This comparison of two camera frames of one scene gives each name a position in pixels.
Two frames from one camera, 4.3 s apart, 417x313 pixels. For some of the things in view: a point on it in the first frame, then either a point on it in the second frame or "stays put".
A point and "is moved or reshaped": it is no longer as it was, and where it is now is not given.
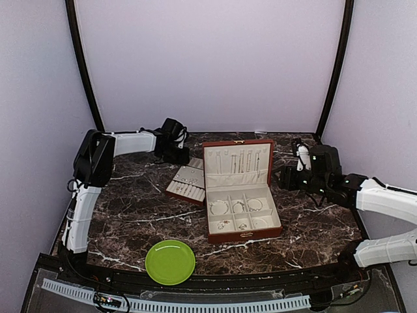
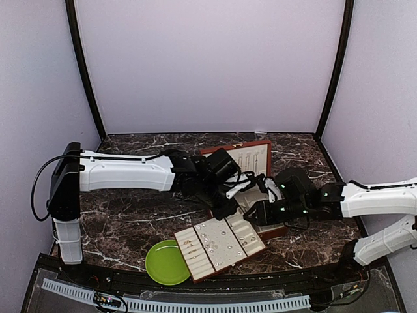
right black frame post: x=348 y=15 stays put
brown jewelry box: x=241 y=203 stays put
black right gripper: x=288 y=175 → x=264 y=218
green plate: x=170 y=262 stays put
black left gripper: x=182 y=160 → x=223 y=212
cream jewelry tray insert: x=188 y=183 is moved or reshaped
